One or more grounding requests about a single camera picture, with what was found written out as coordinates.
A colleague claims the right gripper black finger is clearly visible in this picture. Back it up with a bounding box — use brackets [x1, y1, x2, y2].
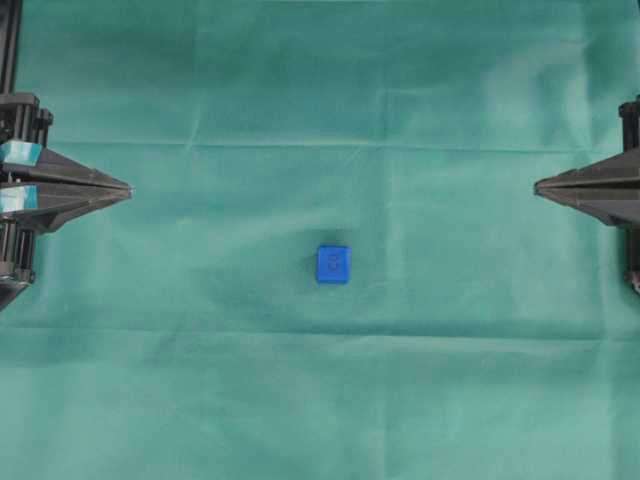
[534, 153, 639, 189]
[534, 188, 639, 228]

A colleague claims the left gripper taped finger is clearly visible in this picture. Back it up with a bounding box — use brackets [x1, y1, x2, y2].
[1, 141, 131, 190]
[1, 185, 133, 233]

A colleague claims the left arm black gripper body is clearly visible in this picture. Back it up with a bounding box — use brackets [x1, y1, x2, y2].
[1, 92, 53, 285]

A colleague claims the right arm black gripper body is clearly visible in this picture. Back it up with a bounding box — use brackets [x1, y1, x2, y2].
[617, 94, 640, 306]

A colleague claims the blue block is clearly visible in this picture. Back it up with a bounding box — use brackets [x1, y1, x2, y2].
[315, 245, 352, 285]

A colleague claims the green table cloth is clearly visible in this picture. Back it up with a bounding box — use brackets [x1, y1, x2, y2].
[1, 1, 639, 479]

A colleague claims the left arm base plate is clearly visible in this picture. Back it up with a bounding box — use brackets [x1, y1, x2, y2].
[0, 280, 27, 310]

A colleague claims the black frame rail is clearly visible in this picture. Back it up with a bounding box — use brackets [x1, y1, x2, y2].
[0, 0, 22, 94]

